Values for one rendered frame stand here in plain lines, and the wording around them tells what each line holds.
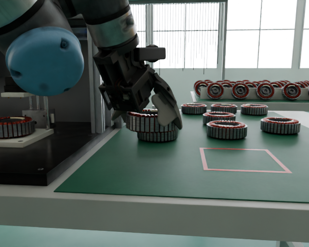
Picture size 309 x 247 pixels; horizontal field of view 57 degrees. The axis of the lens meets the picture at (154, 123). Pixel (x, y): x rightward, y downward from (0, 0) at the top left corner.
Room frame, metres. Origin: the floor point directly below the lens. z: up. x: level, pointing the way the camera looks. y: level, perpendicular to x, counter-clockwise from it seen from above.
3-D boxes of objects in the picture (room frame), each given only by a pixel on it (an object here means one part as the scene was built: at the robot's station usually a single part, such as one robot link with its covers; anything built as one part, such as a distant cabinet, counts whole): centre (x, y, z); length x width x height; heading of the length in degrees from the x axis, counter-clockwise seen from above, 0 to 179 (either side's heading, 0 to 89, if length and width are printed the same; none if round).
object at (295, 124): (0.86, -0.39, 0.77); 0.11 x 0.11 x 0.04
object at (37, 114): (0.82, 0.34, 0.80); 0.08 x 0.05 x 0.06; 84
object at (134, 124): (0.60, 0.00, 0.83); 0.11 x 0.11 x 0.04
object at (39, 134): (0.68, 0.35, 0.78); 0.15 x 0.15 x 0.01; 84
